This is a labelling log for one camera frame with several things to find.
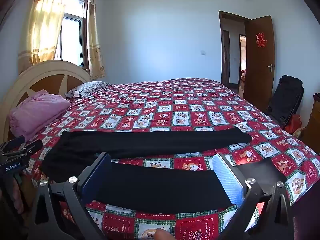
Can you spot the wide yellow curtain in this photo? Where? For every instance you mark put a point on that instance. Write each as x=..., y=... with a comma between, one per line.
x=45, y=22

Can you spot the red bag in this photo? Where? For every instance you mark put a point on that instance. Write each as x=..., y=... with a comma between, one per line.
x=294, y=123

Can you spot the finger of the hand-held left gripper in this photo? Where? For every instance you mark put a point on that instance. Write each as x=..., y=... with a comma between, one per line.
x=13, y=142
x=31, y=147

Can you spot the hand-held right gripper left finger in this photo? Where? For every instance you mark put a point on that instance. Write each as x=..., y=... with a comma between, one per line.
x=96, y=178

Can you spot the person's right hand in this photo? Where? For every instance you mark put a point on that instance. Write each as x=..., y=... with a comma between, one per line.
x=163, y=235

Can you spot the black pants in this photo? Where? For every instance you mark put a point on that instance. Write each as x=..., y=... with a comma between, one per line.
x=150, y=142

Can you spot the striped pillow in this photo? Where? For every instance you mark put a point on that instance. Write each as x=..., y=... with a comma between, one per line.
x=86, y=88

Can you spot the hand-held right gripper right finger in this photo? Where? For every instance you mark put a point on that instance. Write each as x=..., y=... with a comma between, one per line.
x=227, y=180

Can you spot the window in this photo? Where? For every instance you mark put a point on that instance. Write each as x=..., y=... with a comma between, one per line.
x=72, y=35

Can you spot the black folding chair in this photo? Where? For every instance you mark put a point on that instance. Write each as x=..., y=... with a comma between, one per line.
x=287, y=97

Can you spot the cream and brown headboard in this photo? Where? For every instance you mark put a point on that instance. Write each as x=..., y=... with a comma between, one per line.
x=50, y=67

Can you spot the pink folded blanket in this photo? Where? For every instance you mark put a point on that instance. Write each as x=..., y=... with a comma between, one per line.
x=37, y=112

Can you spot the red paper door decoration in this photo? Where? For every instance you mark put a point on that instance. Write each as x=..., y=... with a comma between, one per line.
x=260, y=39

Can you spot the red checked printed bedspread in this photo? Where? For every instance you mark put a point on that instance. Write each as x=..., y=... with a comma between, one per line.
x=175, y=110

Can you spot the brown wooden door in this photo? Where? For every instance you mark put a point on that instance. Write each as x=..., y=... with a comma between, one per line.
x=258, y=85

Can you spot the brown door frame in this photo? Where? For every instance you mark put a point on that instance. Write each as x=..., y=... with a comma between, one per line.
x=220, y=42

